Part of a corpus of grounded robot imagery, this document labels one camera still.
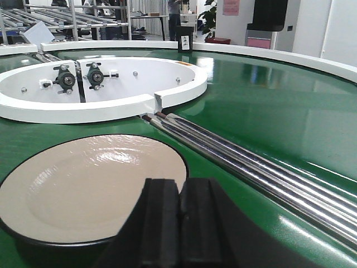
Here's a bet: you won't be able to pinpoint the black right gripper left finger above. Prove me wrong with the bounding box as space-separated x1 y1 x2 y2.
96 179 179 267

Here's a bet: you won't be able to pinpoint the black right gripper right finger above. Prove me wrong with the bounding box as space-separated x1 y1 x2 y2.
180 178 284 267

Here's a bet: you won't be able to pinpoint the beige plate black rim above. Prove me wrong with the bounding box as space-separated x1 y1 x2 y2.
1 134 189 246

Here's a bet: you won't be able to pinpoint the steel conveyor rollers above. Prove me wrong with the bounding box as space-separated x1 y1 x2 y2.
142 112 356 249

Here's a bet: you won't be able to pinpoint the small black sign box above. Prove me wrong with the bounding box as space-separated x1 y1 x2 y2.
176 26 194 53

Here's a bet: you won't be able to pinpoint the green potted plant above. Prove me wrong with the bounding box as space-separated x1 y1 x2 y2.
198 0 218 41

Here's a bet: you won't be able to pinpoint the metal roller rack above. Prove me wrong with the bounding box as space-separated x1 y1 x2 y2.
1 1 132 45

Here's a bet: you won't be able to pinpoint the white outer conveyor rim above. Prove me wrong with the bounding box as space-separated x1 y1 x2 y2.
0 40 357 84

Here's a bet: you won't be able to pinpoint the person in background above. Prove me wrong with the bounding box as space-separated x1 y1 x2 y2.
167 0 189 41

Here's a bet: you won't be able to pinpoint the white box on rack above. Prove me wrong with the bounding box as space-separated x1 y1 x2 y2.
21 21 55 47

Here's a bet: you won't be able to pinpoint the white inner conveyor ring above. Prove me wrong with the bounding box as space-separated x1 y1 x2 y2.
0 56 209 125

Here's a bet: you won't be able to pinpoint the black wall-mounted device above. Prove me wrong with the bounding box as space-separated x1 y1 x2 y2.
247 0 288 32

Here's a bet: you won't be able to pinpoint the pink wall poster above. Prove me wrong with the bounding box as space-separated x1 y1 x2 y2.
223 0 240 16

